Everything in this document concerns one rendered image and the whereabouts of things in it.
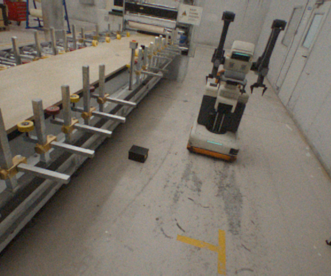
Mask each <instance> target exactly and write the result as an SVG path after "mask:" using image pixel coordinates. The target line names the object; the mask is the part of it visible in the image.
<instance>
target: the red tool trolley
mask: <svg viewBox="0 0 331 276"><path fill-rule="evenodd" d="M3 4H5V5H7V8H8V11H7V12H8V21H9V24H11V21H10V20H13V21H17V25H18V26H20V23H21V21H26V2H25V1H16V0H3Z"/></svg>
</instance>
